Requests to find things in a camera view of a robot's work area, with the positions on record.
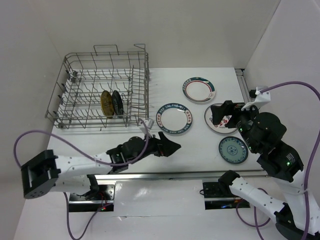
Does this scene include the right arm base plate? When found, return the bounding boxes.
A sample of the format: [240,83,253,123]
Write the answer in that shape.
[199,182,250,210]

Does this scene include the black round plate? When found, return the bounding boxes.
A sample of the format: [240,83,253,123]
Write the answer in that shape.
[111,90,124,119]

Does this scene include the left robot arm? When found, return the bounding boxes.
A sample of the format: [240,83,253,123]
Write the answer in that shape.
[20,131,182,200]

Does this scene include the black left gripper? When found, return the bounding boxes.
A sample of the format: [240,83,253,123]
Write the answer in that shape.
[128,130,180,164]

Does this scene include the white plate red characters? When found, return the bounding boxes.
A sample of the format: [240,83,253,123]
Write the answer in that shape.
[204,106,237,135]

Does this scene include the white plate teal red rim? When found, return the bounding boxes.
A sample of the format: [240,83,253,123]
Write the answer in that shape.
[182,77,216,104]

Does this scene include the white plate teal lettered rim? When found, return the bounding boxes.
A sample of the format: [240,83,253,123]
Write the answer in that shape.
[155,102,193,135]

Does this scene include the grey wire dish rack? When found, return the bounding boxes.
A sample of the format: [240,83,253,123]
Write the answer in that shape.
[44,43,150,130]

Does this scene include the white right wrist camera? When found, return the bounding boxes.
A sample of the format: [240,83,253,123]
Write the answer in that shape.
[241,86,271,111]

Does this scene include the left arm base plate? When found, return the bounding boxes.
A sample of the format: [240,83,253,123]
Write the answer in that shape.
[68,181,116,213]

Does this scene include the yellow patterned plate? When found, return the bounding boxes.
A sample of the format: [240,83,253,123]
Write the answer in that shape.
[100,90,114,119]

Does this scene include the blue white patterned plate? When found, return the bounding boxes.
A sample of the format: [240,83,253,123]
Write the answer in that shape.
[218,136,249,165]

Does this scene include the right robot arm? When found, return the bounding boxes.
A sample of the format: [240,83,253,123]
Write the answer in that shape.
[210,100,320,240]

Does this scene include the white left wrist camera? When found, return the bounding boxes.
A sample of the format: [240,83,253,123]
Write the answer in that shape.
[138,118,155,137]

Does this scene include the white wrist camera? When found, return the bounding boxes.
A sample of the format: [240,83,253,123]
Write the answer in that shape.
[138,118,155,137]
[241,86,271,111]

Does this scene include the silver aluminium front rail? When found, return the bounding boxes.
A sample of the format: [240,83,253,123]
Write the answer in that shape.
[38,169,270,183]

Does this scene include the silver aluminium side rail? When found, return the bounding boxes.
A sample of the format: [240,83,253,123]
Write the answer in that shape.
[234,68,251,103]

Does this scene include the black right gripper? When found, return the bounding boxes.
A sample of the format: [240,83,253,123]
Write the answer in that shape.
[208,98,259,151]

